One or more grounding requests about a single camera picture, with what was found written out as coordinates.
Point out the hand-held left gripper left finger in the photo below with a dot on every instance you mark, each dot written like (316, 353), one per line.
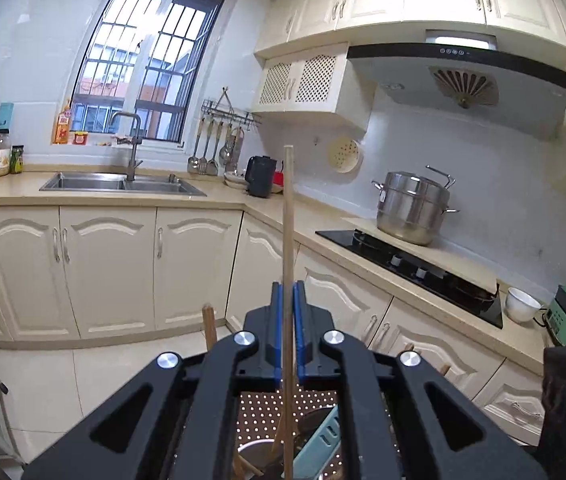
(277, 330)

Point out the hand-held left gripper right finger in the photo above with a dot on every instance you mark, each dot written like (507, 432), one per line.
(299, 330)

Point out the light blue knife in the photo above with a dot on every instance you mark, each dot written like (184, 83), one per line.
(320, 442)

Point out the pink cup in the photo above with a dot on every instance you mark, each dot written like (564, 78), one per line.
(263, 460)

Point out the brown polka-dot tablecloth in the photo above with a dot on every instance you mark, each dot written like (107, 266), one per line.
(263, 410)

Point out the white bowl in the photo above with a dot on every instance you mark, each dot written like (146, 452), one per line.
(520, 305)

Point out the black glass gas stove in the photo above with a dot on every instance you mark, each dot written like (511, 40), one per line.
(378, 250)

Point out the red container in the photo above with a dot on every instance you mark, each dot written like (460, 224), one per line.
(278, 179)

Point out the black electric kettle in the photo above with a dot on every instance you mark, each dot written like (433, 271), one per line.
(261, 176)

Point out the stack of dishes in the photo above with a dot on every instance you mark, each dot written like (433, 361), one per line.
(235, 180)

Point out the beige board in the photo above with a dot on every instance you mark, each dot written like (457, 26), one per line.
(443, 256)

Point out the steel steamer pot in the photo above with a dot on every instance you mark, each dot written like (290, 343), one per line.
(413, 210)

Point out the cream base cabinets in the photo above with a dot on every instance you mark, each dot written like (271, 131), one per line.
(108, 270)

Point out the cream round strainer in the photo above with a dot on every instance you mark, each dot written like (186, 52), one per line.
(344, 155)

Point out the hanging steel utensil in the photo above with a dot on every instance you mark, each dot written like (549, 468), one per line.
(194, 155)
(214, 155)
(225, 149)
(236, 149)
(205, 155)

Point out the steel faucet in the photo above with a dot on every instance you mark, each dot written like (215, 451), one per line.
(133, 155)

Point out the steel double sink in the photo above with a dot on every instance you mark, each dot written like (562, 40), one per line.
(88, 182)

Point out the small dark packet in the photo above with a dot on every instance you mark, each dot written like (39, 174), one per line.
(123, 141)

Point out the small lattice door cabinet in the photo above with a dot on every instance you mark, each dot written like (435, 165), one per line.
(303, 80)

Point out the small red jar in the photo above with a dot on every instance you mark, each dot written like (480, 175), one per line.
(80, 138)

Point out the black range hood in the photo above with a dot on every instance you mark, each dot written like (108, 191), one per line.
(463, 80)

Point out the beige kitchen countertop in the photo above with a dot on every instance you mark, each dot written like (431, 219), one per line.
(13, 187)

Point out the barred kitchen window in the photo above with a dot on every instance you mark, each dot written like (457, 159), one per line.
(143, 60)

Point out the small green bottle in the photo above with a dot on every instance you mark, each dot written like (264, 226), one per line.
(16, 160)

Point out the light blue box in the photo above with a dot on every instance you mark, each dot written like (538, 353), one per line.
(4, 117)

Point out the wall utensil rack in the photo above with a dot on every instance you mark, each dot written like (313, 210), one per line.
(228, 110)

